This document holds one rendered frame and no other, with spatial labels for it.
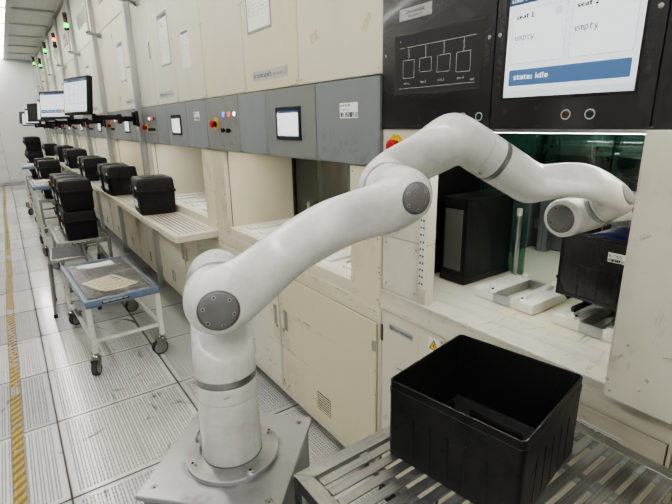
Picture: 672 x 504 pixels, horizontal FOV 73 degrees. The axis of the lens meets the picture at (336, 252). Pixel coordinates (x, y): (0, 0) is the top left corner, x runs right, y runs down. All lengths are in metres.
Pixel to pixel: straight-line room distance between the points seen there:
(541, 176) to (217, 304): 0.68
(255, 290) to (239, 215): 1.92
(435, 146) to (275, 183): 1.96
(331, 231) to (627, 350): 0.62
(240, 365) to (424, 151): 0.54
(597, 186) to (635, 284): 0.20
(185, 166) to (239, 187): 1.51
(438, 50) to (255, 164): 1.62
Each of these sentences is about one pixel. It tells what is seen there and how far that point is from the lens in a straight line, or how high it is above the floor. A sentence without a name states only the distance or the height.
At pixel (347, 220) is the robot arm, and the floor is 1.25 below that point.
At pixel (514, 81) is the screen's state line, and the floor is 1.51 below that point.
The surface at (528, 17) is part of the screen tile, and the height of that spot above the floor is 1.63.
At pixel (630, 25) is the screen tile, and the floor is 1.58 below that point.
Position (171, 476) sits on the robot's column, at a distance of 1.05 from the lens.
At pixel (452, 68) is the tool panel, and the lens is 1.29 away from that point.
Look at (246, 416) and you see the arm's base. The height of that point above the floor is 0.88.
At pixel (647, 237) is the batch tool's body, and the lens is 1.00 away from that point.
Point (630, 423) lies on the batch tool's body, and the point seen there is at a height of 0.80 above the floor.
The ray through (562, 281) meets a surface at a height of 1.00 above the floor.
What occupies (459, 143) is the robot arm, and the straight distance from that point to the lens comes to 0.91.
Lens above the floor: 1.43
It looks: 16 degrees down
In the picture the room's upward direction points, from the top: 1 degrees counter-clockwise
